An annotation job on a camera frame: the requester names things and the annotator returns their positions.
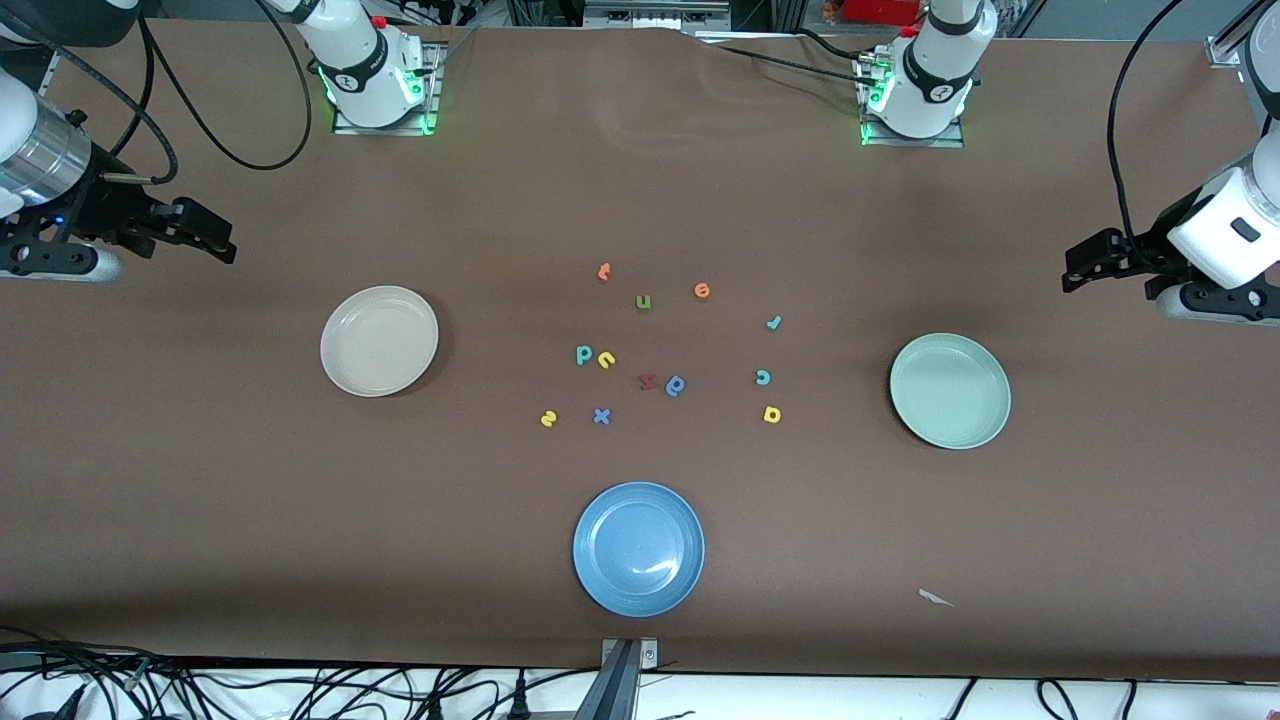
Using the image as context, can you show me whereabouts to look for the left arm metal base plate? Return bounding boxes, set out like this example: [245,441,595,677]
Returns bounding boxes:
[858,50,966,149]

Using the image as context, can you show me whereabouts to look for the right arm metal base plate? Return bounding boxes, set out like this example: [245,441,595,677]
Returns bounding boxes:
[333,42,443,136]

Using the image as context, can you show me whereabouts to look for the red box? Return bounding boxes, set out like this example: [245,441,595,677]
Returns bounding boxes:
[843,0,921,26]

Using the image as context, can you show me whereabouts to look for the black base cable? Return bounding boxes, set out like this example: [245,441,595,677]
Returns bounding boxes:
[700,40,881,89]
[795,28,896,69]

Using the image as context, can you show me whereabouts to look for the green plate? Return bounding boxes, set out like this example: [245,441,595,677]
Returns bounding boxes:
[889,333,1012,450]

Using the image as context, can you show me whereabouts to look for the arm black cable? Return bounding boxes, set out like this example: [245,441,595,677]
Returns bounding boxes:
[1105,0,1188,243]
[95,0,313,186]

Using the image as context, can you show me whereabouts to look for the beige brown plate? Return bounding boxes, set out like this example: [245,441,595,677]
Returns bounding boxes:
[320,286,439,398]

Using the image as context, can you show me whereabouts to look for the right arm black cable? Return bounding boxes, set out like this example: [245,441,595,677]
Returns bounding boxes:
[95,0,313,186]

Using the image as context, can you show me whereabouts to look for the blue plate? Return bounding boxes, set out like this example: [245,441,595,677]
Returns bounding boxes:
[573,482,706,618]

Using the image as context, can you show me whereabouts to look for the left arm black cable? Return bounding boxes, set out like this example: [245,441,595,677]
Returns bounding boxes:
[1105,0,1188,243]

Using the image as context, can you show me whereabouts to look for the metal camera post bracket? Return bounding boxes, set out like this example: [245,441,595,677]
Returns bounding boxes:
[575,638,661,720]

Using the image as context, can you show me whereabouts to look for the brown paper table cover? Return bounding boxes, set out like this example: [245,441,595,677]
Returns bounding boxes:
[0,18,1280,681]

